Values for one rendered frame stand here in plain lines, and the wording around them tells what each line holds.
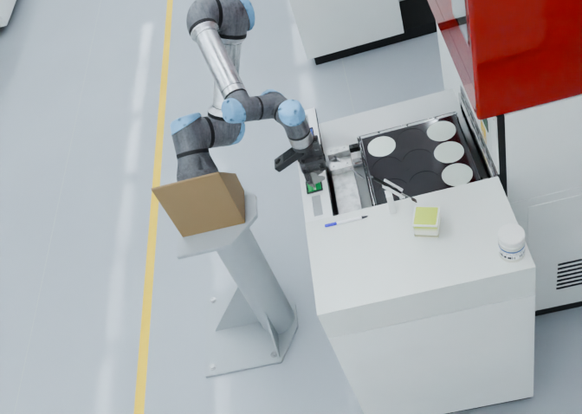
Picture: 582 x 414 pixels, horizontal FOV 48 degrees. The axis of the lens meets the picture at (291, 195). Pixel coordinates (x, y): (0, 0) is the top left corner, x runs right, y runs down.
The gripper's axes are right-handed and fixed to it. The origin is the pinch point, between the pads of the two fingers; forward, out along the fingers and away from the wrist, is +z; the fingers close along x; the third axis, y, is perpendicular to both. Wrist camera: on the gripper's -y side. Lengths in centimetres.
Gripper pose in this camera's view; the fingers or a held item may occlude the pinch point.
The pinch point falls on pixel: (311, 184)
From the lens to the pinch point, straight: 219.3
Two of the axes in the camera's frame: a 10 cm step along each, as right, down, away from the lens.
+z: 2.7, 6.3, 7.3
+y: 9.6, -2.4, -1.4
